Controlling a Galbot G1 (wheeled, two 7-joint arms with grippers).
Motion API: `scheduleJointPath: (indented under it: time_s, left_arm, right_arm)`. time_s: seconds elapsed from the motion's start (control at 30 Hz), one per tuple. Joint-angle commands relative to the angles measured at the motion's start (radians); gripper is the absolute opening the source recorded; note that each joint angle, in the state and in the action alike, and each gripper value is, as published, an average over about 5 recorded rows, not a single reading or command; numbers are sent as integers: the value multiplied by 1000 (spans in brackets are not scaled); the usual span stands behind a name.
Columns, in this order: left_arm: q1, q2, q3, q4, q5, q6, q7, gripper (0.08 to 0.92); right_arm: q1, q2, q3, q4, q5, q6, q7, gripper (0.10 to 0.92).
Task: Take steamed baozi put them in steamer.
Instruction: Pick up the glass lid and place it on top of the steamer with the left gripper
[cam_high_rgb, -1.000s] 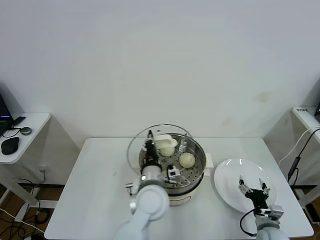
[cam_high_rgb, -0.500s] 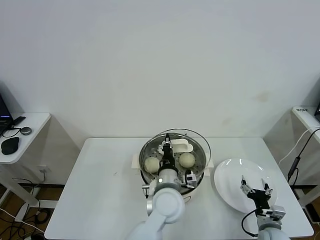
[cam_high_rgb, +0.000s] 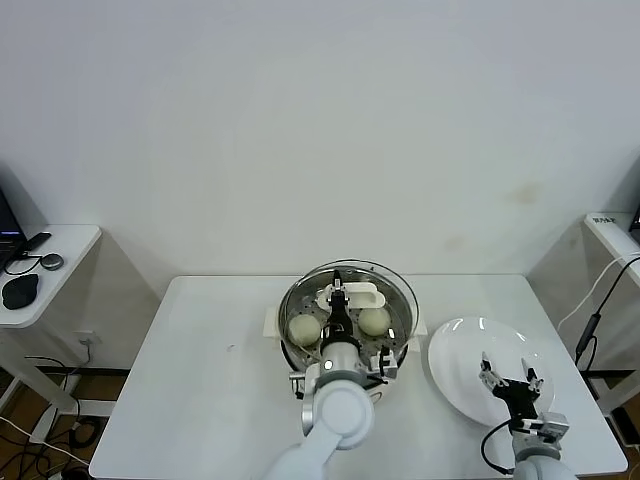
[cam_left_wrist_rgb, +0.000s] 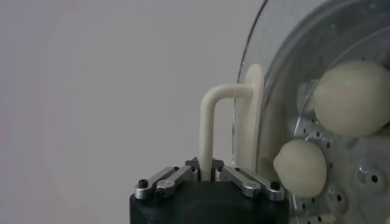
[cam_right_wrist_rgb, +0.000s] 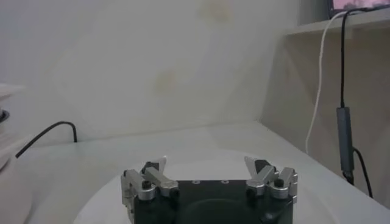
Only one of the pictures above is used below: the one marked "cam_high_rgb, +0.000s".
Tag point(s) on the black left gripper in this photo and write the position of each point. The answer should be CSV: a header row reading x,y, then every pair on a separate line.
x,y
339,320

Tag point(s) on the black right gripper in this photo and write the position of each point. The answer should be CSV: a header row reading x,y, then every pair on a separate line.
x,y
520,397

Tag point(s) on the glass pot lid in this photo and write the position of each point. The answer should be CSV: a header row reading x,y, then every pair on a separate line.
x,y
367,297

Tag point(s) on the white steamed baozi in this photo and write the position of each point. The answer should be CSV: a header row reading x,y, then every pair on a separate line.
x,y
304,330
374,322

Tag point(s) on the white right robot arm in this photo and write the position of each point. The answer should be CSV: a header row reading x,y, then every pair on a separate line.
x,y
542,462

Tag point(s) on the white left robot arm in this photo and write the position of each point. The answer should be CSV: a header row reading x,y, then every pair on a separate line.
x,y
345,410

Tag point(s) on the steel perforated steamer basket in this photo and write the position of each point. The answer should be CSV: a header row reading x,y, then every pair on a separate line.
x,y
300,302

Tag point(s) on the white electric steamer pot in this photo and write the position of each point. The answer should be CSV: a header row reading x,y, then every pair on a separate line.
x,y
270,325

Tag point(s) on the white round plate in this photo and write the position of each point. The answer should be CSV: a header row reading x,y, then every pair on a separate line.
x,y
450,360

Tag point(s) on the dark monitor edge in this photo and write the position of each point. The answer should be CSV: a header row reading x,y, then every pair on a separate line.
x,y
637,217

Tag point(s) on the white side table with laptop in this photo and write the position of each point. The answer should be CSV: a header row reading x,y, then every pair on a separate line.
x,y
60,290

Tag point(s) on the round grey puck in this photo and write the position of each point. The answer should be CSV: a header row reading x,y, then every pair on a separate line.
x,y
51,261

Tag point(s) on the black phone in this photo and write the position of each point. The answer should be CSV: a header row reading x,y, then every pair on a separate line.
x,y
37,241

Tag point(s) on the black computer mouse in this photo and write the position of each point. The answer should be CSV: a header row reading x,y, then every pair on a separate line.
x,y
19,291

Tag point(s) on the dark laptop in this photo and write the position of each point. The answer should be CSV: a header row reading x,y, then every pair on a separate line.
x,y
6,220

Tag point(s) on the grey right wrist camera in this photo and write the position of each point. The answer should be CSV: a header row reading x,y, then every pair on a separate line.
x,y
554,426

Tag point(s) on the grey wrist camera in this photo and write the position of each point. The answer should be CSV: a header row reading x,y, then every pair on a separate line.
x,y
554,426
385,364

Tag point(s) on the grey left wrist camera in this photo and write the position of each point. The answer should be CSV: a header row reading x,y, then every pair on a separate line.
x,y
385,364

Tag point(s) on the white wall socket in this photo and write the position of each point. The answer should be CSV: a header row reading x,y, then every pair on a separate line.
x,y
89,339

